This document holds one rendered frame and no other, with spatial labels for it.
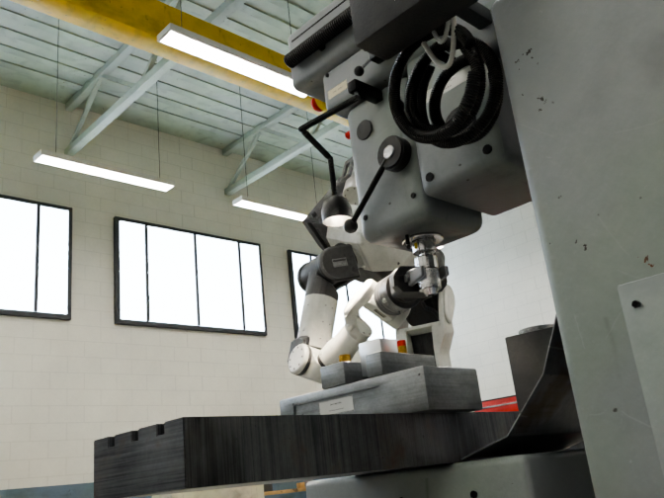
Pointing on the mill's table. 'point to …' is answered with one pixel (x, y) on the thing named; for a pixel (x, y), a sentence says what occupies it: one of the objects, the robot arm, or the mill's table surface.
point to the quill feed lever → (396, 150)
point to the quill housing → (398, 185)
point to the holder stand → (528, 359)
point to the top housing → (315, 70)
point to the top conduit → (319, 39)
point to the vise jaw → (341, 373)
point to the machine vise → (395, 389)
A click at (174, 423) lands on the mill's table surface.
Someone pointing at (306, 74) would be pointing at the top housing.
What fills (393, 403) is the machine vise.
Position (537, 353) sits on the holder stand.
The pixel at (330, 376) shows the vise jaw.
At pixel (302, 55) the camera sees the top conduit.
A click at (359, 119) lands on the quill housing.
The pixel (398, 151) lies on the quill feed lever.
